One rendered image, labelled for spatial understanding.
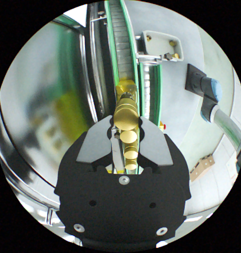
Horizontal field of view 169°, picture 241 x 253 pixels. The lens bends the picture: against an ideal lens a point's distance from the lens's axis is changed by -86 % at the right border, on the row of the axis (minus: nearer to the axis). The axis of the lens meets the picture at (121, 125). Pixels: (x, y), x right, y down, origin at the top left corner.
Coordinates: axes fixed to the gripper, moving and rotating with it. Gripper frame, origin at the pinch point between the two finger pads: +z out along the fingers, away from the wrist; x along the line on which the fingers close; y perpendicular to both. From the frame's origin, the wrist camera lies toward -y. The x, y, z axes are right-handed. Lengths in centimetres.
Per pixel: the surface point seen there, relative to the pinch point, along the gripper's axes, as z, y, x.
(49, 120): -1.8, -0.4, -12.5
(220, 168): 24, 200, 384
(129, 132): 2.7, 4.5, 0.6
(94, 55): 38.9, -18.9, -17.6
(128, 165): 2.8, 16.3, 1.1
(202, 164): 92, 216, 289
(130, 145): 4.5, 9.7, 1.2
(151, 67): 30.6, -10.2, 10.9
